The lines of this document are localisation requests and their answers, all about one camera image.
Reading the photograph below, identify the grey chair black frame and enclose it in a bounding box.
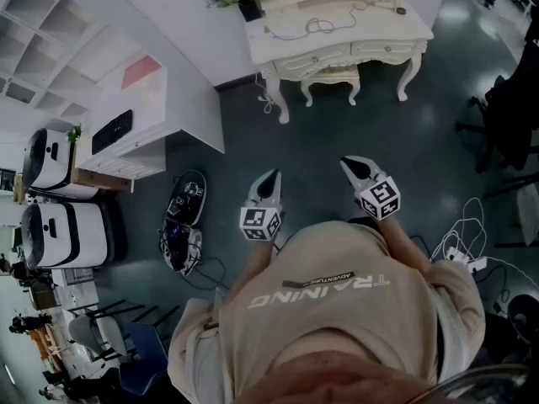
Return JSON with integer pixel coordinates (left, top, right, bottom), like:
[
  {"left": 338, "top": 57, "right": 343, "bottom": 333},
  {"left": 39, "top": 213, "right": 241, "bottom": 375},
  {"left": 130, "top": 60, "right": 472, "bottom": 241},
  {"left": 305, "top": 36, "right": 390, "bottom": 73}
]
[{"left": 483, "top": 173, "right": 539, "bottom": 248}]

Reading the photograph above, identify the white black mobile robot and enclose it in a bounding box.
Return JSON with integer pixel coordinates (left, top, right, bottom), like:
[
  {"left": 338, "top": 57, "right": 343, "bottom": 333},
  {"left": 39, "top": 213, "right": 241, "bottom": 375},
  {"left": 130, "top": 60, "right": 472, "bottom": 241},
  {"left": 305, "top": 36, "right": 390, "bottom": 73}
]
[
  {"left": 19, "top": 200, "right": 128, "bottom": 271},
  {"left": 21, "top": 127, "right": 100, "bottom": 202}
]

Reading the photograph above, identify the wooden board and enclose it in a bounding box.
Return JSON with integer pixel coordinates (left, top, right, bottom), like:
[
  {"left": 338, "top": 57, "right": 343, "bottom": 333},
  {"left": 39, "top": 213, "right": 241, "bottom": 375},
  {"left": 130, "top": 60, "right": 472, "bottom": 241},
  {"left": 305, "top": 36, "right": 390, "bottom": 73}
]
[{"left": 70, "top": 167, "right": 136, "bottom": 194}]

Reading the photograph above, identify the white multi-socket adapter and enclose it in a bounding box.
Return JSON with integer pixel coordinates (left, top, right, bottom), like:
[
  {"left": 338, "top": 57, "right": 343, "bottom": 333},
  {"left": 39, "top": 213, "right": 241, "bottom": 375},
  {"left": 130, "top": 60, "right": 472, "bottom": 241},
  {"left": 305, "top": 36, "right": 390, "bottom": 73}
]
[{"left": 444, "top": 245, "right": 490, "bottom": 274}]

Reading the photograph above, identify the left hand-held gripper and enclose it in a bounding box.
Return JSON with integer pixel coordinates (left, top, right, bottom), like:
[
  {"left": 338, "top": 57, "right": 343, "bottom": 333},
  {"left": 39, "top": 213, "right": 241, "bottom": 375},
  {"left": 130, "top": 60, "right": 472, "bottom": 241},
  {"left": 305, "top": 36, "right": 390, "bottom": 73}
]
[{"left": 238, "top": 168, "right": 284, "bottom": 244}]

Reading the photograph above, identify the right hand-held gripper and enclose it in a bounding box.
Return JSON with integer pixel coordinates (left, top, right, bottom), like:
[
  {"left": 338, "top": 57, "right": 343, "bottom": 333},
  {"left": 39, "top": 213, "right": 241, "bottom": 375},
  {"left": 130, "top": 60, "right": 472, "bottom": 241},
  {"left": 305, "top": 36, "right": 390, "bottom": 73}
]
[{"left": 340, "top": 156, "right": 402, "bottom": 222}]

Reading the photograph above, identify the person's beige t-shirt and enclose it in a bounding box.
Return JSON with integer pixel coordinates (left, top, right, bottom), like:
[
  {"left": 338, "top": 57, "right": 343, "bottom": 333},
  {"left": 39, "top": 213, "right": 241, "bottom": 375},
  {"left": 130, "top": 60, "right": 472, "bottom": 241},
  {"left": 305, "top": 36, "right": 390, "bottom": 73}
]
[{"left": 167, "top": 220, "right": 488, "bottom": 404}]

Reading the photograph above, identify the person's right forearm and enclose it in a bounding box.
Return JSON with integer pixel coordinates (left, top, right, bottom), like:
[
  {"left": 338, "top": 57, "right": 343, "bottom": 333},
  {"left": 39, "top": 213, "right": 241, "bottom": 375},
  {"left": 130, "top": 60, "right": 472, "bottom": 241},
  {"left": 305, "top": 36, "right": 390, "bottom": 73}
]
[{"left": 381, "top": 215, "right": 433, "bottom": 271}]

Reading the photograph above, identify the black office chair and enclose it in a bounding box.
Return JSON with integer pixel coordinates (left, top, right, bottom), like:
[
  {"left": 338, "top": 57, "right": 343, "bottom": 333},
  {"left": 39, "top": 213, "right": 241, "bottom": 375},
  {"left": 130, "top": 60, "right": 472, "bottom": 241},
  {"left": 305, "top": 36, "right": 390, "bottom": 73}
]
[{"left": 456, "top": 40, "right": 539, "bottom": 175}]

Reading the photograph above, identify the pink paper sheet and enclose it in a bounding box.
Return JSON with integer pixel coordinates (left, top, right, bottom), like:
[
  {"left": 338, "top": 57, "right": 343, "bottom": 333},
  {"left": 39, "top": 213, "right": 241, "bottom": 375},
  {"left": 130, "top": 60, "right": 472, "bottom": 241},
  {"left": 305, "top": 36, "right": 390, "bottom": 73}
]
[{"left": 120, "top": 55, "right": 163, "bottom": 93}]

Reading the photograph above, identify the white hair dryer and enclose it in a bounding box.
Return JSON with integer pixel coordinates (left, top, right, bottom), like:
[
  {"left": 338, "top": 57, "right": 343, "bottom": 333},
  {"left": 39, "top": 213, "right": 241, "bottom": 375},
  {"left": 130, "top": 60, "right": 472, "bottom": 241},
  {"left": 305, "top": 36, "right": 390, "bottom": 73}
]
[{"left": 364, "top": 0, "right": 408, "bottom": 17}]

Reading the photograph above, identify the white shelf unit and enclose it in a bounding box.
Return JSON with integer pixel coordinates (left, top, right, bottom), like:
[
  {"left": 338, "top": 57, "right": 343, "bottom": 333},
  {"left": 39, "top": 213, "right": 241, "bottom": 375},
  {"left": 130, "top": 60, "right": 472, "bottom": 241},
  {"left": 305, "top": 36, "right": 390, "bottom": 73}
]
[{"left": 0, "top": 0, "right": 142, "bottom": 122}]

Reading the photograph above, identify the black square vase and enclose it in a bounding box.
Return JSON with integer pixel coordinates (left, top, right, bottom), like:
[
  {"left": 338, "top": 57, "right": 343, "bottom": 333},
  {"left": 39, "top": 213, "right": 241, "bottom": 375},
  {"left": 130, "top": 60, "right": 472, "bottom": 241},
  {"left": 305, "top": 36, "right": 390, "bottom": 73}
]
[{"left": 237, "top": 0, "right": 266, "bottom": 24}]

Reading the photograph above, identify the white cable bundle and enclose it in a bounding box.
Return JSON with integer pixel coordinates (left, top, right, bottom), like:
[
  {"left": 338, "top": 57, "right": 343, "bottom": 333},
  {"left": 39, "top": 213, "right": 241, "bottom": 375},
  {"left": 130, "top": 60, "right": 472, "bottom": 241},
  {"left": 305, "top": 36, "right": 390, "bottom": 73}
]
[{"left": 429, "top": 197, "right": 490, "bottom": 265}]

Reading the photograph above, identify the white desk with drawers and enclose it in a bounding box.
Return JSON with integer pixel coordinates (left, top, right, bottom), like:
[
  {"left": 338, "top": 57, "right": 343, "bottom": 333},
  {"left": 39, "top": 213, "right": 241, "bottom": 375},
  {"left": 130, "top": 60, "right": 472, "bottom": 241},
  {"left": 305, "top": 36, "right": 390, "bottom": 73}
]
[{"left": 74, "top": 52, "right": 170, "bottom": 194}]

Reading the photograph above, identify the black keyboard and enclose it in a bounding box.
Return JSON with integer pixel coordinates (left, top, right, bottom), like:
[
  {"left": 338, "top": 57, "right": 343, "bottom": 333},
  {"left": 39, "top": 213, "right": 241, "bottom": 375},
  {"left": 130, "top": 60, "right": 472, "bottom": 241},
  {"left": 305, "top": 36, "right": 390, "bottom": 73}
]
[{"left": 91, "top": 109, "right": 134, "bottom": 157}]

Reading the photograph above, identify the grey cable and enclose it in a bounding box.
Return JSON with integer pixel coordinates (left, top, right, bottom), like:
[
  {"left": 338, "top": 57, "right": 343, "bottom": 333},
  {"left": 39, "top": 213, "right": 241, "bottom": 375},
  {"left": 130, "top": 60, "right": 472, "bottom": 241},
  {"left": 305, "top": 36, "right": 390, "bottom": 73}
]
[{"left": 263, "top": 0, "right": 370, "bottom": 42}]

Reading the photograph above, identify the white hanging cable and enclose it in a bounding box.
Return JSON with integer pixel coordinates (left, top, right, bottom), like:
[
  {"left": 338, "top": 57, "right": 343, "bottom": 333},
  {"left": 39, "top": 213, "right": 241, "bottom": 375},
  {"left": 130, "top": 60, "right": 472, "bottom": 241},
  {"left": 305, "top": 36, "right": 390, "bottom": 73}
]
[{"left": 253, "top": 72, "right": 278, "bottom": 115}]

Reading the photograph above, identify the white carved drawer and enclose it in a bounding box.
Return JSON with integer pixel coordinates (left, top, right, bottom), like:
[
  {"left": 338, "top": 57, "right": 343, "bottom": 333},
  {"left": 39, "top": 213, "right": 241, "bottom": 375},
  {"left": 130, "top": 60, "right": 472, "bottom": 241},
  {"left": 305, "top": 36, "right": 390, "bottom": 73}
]
[
  {"left": 275, "top": 43, "right": 352, "bottom": 80},
  {"left": 350, "top": 39, "right": 419, "bottom": 63}
]

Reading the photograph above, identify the black round base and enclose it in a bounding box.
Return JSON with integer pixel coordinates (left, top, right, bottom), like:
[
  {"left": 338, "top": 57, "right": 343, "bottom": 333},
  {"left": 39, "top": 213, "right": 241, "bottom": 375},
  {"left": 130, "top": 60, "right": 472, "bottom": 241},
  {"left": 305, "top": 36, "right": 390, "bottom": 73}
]
[{"left": 506, "top": 294, "right": 539, "bottom": 346}]

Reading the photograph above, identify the blue chair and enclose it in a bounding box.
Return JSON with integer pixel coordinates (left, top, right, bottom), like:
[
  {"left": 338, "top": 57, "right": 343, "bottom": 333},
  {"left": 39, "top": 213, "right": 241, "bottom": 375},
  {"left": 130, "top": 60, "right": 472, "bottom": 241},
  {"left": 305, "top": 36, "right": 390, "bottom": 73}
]
[{"left": 119, "top": 321, "right": 174, "bottom": 397}]

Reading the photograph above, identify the white carved stool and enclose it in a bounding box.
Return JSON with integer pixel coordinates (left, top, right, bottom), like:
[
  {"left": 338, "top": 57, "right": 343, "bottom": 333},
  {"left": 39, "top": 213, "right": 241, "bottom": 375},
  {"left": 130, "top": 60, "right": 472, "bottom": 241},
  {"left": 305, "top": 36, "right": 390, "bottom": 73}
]
[{"left": 300, "top": 64, "right": 362, "bottom": 109}]

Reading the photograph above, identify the black floor cable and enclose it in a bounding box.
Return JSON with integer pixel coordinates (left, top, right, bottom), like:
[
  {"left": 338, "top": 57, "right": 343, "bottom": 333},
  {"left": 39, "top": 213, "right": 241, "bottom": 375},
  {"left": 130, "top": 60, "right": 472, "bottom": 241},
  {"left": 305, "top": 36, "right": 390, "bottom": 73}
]
[{"left": 184, "top": 257, "right": 231, "bottom": 292}]

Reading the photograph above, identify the white carved dressing table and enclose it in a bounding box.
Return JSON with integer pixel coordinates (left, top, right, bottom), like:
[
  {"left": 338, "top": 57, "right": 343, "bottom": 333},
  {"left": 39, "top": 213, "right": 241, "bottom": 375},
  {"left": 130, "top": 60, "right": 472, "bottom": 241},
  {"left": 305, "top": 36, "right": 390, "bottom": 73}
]
[{"left": 243, "top": 0, "right": 435, "bottom": 125}]

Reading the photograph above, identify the person's left forearm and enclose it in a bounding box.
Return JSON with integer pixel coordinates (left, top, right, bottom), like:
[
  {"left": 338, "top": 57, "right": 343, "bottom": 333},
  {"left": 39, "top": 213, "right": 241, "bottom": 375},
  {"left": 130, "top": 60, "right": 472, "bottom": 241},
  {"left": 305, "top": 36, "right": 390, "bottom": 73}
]
[{"left": 239, "top": 238, "right": 281, "bottom": 288}]

